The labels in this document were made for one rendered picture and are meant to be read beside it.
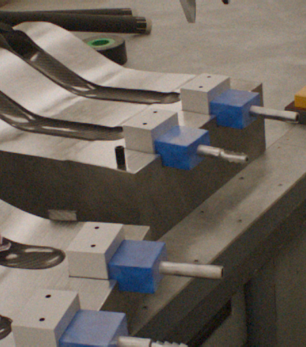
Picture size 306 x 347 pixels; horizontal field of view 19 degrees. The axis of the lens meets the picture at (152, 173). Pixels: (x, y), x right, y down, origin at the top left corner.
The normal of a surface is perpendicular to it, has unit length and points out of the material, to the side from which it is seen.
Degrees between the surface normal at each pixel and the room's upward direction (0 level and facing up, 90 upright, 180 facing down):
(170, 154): 90
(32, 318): 0
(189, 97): 90
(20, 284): 0
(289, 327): 90
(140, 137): 90
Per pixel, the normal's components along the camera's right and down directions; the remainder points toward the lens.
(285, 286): 0.81, 0.18
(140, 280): -0.30, 0.45
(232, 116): -0.57, 0.42
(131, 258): -0.11, -0.89
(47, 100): 0.16, -0.79
